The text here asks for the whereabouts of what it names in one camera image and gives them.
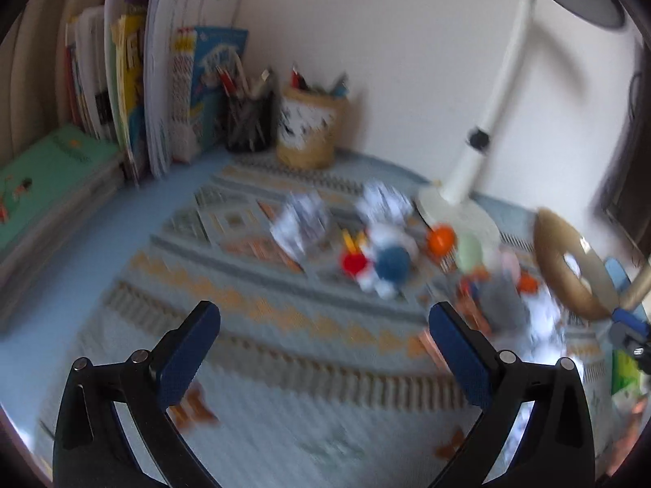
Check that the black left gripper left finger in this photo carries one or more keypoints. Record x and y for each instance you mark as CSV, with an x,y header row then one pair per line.
x,y
90,445

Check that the red round toy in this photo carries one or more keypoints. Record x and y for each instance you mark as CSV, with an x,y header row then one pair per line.
x,y
353,263

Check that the white desk lamp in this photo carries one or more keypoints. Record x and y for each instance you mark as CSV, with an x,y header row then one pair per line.
x,y
450,203

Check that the white paper ball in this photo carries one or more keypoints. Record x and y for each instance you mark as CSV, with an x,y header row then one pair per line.
x,y
302,224
380,203

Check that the blue ball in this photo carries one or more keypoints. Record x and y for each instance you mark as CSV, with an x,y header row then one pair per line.
x,y
393,265

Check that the patterned woven table mat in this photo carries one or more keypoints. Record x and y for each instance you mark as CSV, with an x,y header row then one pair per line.
x,y
312,382

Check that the upright stack of books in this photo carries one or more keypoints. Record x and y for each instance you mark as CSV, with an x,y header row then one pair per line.
x,y
128,67

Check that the orange fruit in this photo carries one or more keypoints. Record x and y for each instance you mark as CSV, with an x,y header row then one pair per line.
x,y
441,241

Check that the green book lying flat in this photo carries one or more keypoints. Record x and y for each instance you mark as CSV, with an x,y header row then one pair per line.
x,y
46,192

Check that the pale green egg toy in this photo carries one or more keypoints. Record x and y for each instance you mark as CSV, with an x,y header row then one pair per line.
x,y
468,254

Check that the black mesh pen holder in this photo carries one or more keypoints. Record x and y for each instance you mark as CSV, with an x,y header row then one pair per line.
x,y
250,121

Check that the blue desk pad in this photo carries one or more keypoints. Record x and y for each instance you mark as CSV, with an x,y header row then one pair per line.
x,y
76,284

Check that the plaid grey cloth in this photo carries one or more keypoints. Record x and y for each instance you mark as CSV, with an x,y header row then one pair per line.
x,y
502,305

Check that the round woven basket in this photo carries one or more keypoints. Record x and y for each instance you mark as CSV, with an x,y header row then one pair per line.
x,y
571,269

